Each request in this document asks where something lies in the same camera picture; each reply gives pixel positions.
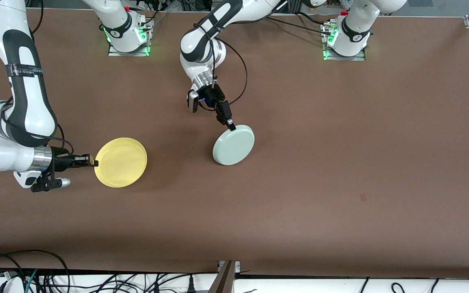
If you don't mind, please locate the yellow round plate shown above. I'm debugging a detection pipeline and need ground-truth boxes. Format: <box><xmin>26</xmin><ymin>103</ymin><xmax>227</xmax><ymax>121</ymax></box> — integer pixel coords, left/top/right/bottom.
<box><xmin>94</xmin><ymin>138</ymin><xmax>148</xmax><ymax>188</ymax></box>

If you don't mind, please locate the pale green round plate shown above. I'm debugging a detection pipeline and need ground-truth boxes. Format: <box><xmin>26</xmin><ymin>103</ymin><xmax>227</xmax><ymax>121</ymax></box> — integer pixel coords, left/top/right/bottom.
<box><xmin>213</xmin><ymin>125</ymin><xmax>255</xmax><ymax>166</ymax></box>

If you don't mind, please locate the brown table cloth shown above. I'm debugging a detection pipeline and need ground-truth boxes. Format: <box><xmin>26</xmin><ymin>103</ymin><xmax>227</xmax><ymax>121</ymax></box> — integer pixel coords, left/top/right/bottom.
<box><xmin>0</xmin><ymin>8</ymin><xmax>469</xmax><ymax>273</ymax></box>

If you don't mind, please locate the aluminium profile beam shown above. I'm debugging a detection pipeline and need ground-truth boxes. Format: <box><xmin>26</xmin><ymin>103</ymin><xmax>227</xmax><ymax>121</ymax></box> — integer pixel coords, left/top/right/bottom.
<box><xmin>208</xmin><ymin>260</ymin><xmax>238</xmax><ymax>293</ymax></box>

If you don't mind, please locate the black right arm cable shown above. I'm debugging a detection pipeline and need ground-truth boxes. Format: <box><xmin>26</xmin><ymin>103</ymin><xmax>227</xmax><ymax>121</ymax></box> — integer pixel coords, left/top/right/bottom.
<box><xmin>0</xmin><ymin>0</ymin><xmax>75</xmax><ymax>157</ymax></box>

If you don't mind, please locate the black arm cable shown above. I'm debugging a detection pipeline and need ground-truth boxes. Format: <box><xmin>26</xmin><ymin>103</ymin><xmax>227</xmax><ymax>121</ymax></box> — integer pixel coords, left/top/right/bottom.
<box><xmin>196</xmin><ymin>24</ymin><xmax>248</xmax><ymax>107</ymax></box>
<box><xmin>0</xmin><ymin>0</ymin><xmax>75</xmax><ymax>157</ymax></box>

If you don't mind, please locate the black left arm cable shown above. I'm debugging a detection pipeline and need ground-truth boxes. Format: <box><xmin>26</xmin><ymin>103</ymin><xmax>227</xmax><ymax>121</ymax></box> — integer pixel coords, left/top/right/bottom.
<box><xmin>196</xmin><ymin>24</ymin><xmax>248</xmax><ymax>107</ymax></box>

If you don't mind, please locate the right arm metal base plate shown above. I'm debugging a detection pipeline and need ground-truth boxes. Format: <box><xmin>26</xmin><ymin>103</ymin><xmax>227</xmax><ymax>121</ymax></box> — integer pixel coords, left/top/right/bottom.
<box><xmin>108</xmin><ymin>18</ymin><xmax>153</xmax><ymax>57</ymax></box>

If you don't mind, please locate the black looping floor cable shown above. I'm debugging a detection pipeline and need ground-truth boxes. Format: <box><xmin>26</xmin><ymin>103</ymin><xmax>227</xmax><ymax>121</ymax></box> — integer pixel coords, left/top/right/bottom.
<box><xmin>0</xmin><ymin>249</ymin><xmax>70</xmax><ymax>293</ymax></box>

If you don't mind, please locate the long black table cable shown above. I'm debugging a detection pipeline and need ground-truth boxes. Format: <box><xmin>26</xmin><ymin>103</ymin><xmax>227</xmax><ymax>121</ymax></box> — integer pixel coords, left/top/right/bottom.
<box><xmin>267</xmin><ymin>16</ymin><xmax>333</xmax><ymax>36</ymax></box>

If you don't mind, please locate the green cable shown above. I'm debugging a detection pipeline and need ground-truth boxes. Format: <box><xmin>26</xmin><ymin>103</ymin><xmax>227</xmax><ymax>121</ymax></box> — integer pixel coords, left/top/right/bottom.
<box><xmin>26</xmin><ymin>269</ymin><xmax>39</xmax><ymax>293</ymax></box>

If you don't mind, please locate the short black table cable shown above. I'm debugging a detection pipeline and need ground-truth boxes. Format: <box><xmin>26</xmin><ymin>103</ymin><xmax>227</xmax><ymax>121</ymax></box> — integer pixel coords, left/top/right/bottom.
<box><xmin>298</xmin><ymin>11</ymin><xmax>327</xmax><ymax>24</ymax></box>

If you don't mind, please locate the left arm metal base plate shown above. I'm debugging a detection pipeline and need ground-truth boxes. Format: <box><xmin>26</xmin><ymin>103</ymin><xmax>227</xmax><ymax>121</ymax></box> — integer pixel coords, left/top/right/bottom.
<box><xmin>322</xmin><ymin>22</ymin><xmax>366</xmax><ymax>61</ymax></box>

